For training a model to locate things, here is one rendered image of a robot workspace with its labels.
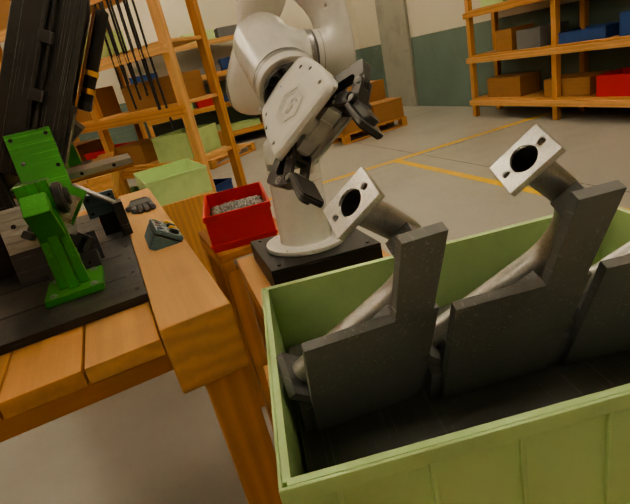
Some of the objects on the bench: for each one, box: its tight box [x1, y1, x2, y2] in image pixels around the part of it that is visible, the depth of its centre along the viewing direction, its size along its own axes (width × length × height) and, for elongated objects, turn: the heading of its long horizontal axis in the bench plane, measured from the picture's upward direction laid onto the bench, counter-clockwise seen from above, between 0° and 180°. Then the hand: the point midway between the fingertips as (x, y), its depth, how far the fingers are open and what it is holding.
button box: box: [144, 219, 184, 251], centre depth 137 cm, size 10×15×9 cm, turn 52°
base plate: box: [0, 214, 149, 363], centre depth 145 cm, size 42×110×2 cm, turn 52°
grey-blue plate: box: [83, 189, 122, 236], centre depth 155 cm, size 10×2×14 cm, turn 142°
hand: (338, 162), depth 47 cm, fingers open, 8 cm apart
